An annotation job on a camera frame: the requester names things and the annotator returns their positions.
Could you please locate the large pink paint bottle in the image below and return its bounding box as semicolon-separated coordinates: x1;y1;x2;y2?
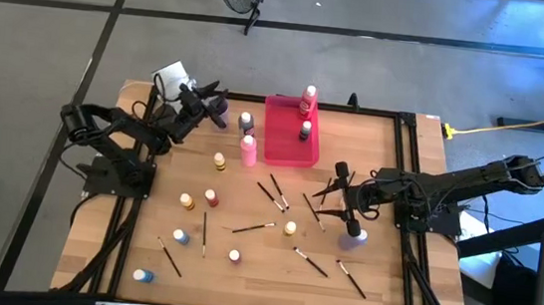
237;134;261;169

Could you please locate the yellow extension cord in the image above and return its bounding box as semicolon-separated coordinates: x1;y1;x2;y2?
440;91;544;150

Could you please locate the small yellow labelled paint bottle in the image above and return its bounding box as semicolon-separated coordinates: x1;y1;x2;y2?
177;191;197;212

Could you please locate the pink plastic tray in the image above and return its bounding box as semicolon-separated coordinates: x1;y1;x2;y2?
258;93;326;171

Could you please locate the black bag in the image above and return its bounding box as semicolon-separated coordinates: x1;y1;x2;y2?
490;251;541;305

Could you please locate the large purple paint bottle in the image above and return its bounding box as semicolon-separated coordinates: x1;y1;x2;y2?
337;226;371;254

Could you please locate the small blue paint bottle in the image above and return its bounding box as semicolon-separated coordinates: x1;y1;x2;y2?
132;267;156;285
171;227;191;246

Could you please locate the black aluminium table frame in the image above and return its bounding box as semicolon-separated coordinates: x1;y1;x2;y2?
49;75;490;305

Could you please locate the small red paint bottle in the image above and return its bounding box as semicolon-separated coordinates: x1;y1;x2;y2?
202;187;221;209

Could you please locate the large red paint bottle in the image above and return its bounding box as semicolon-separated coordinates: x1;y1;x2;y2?
297;83;321;123

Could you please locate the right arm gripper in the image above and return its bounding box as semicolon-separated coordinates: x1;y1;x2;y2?
308;158;383;239

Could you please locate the large dark blue paint bottle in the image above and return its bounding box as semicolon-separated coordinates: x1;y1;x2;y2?
236;111;258;139

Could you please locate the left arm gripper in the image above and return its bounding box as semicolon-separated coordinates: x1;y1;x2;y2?
167;76;234;143

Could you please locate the small green paint bottle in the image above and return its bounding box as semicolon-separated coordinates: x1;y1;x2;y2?
297;120;314;144

